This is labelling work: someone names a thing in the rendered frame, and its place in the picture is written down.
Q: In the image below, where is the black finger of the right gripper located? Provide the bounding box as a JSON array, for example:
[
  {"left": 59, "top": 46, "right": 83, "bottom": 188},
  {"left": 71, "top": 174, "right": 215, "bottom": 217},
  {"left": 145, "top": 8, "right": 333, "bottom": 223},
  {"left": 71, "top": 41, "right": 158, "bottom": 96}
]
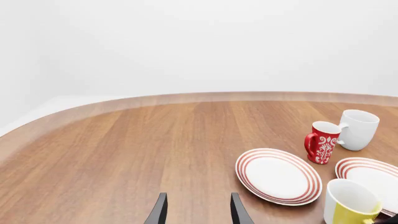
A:
[{"left": 373, "top": 208, "right": 398, "bottom": 224}]

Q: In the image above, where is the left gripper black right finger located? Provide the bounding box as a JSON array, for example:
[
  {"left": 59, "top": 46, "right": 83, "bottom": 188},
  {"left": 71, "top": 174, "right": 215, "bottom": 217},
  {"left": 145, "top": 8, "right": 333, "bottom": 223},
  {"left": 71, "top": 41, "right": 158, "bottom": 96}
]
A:
[{"left": 230, "top": 192, "right": 256, "bottom": 224}]

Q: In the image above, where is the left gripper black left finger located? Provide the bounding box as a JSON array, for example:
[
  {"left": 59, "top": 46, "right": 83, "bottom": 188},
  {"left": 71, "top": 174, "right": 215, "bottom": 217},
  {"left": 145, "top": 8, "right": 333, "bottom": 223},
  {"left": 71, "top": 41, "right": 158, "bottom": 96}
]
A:
[{"left": 143, "top": 192, "right": 169, "bottom": 224}]

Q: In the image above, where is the white plate with red rings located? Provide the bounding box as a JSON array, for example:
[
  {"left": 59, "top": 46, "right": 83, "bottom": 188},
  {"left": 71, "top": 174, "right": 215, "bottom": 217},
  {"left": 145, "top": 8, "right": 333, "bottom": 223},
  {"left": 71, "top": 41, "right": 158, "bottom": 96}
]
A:
[
  {"left": 235, "top": 147, "right": 323, "bottom": 207},
  {"left": 335, "top": 157, "right": 398, "bottom": 212}
]

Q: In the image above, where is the yellow and white mug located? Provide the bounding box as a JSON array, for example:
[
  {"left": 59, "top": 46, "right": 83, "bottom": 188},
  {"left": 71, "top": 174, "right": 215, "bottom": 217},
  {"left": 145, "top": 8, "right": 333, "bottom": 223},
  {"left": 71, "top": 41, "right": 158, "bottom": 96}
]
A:
[{"left": 323, "top": 178, "right": 384, "bottom": 224}]

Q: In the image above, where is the plain white mug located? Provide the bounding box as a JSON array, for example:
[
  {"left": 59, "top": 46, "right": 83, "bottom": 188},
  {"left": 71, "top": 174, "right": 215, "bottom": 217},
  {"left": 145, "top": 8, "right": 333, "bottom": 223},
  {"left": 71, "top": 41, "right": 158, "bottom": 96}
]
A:
[{"left": 336, "top": 109, "right": 381, "bottom": 152}]

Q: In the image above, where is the red mug with white pattern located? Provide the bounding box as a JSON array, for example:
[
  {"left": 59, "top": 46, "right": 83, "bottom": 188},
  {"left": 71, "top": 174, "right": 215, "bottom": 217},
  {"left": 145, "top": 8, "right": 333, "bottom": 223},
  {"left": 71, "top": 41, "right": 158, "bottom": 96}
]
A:
[{"left": 303, "top": 121, "right": 342, "bottom": 165}]

